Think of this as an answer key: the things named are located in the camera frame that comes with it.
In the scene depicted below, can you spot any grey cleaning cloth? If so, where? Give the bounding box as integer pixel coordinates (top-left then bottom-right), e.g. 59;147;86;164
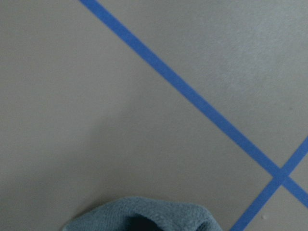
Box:
63;197;222;231

